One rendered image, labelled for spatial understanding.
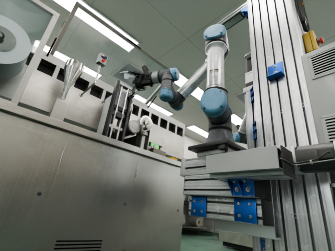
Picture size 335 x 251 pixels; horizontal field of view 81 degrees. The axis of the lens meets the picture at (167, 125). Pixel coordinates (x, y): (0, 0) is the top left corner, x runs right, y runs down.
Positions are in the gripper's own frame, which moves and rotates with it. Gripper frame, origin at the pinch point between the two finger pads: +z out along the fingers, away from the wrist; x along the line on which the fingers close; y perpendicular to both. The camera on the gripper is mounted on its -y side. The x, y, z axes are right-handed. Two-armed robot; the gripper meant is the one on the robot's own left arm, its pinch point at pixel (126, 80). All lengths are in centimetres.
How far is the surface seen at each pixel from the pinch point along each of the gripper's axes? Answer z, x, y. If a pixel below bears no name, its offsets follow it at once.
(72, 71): 55, -3, -19
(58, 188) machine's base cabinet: 23, 3, 68
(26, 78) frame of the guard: 39, -31, 20
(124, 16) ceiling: 74, 32, -162
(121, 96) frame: 26.1, 26.8, -12.9
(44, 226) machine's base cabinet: 23, 5, 86
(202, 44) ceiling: -11, 106, -172
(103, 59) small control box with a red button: 43, 8, -42
